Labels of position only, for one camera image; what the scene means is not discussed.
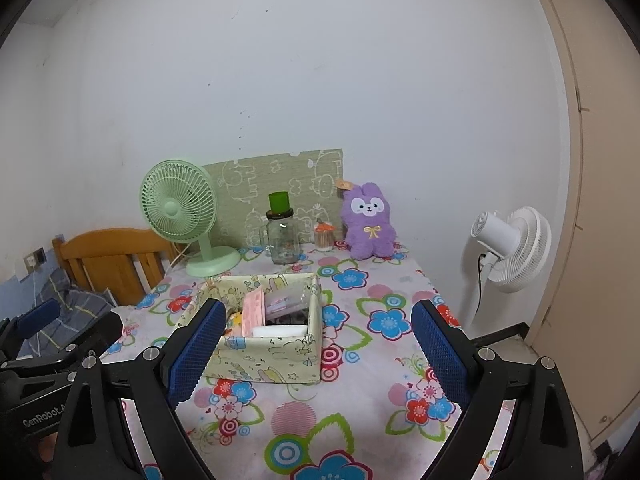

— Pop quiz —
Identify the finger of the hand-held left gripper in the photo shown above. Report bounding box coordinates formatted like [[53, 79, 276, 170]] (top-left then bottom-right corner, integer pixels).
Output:
[[0, 298, 62, 356], [15, 311, 124, 366]]

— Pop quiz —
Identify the black fan cable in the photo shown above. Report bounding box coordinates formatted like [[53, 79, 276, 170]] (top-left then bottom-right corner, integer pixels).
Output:
[[475, 255, 489, 326]]

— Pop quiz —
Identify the green printed board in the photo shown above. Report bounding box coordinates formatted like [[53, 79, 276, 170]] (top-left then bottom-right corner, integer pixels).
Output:
[[201, 149, 345, 251]]

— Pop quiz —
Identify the green desk fan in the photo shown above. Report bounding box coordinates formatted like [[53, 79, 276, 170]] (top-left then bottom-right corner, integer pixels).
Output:
[[140, 160, 242, 278]]

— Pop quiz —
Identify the glass jar mug green lid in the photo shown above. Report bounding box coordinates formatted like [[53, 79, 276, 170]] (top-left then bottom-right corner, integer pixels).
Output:
[[260, 191, 301, 266]]

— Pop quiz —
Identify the black cloth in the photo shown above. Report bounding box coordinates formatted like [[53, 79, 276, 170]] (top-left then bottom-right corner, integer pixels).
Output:
[[265, 312, 308, 327]]

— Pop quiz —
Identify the white standing fan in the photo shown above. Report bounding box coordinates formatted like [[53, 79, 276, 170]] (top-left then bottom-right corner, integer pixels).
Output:
[[470, 206, 552, 294]]

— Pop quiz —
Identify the clear plastic packet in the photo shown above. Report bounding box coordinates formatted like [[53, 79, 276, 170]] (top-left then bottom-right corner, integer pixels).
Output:
[[264, 280, 311, 317]]

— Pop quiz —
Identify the white fan cable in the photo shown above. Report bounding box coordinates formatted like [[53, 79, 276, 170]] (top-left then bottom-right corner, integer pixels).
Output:
[[167, 245, 193, 273]]

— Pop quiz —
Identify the cotton swab jar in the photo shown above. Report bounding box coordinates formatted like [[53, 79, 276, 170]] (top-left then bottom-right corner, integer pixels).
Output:
[[313, 220, 335, 252]]

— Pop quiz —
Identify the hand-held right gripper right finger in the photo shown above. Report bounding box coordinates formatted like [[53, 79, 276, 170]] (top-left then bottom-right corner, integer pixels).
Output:
[[410, 299, 586, 480]]

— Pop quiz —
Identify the floral tablecloth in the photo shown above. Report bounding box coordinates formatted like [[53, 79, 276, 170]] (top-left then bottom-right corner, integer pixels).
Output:
[[100, 242, 516, 480]]

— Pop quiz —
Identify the beige door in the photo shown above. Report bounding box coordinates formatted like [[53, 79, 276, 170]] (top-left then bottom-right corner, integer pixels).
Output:
[[520, 0, 640, 446]]

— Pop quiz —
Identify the purple plush bunny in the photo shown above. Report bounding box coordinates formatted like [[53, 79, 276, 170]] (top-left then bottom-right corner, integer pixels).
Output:
[[336, 180, 397, 261]]

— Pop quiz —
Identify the pink packet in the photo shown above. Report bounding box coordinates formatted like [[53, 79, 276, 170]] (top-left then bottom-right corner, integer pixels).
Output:
[[241, 289, 267, 337]]

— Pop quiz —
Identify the grey plaid pillow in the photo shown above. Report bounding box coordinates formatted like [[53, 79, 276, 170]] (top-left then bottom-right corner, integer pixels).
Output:
[[20, 267, 116, 356]]

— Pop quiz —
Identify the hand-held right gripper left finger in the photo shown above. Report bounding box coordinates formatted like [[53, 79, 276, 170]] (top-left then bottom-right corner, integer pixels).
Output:
[[52, 298, 227, 480]]

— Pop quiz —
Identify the printed fabric storage box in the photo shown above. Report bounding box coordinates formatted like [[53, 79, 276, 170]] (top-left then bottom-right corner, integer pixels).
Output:
[[172, 273, 323, 386]]

